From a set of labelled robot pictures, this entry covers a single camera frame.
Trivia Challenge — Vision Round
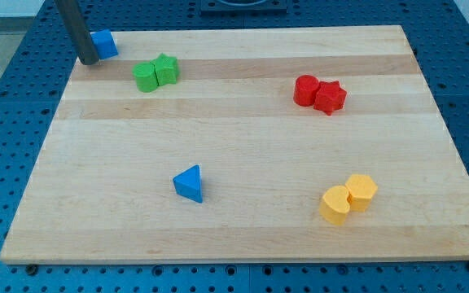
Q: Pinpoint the light wooden board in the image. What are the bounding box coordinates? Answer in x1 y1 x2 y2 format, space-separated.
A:
0 25 469 265

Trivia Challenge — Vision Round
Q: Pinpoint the yellow heart block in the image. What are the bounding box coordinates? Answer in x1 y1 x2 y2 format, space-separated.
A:
318 186 350 225

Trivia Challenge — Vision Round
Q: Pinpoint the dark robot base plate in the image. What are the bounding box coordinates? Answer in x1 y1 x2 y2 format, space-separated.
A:
199 0 288 15

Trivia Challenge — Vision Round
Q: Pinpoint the red cylinder block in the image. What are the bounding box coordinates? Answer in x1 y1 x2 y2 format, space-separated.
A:
293 75 320 107

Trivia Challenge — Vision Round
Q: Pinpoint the red star block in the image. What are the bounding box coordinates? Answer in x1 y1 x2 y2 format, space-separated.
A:
313 81 347 116

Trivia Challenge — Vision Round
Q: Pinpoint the yellow hexagon block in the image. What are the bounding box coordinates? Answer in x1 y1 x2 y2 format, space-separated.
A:
345 174 378 212

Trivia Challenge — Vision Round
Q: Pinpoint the green cylinder block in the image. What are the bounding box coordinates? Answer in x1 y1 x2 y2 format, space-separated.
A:
132 62 158 93

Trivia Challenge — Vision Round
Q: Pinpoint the blue triangle block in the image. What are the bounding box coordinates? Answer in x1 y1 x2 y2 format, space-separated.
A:
173 164 203 203

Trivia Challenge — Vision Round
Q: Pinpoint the blue cube block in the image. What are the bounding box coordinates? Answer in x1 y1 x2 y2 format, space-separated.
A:
90 29 118 59

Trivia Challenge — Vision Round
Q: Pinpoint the green star block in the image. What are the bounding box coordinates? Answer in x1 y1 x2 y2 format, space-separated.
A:
151 53 180 86

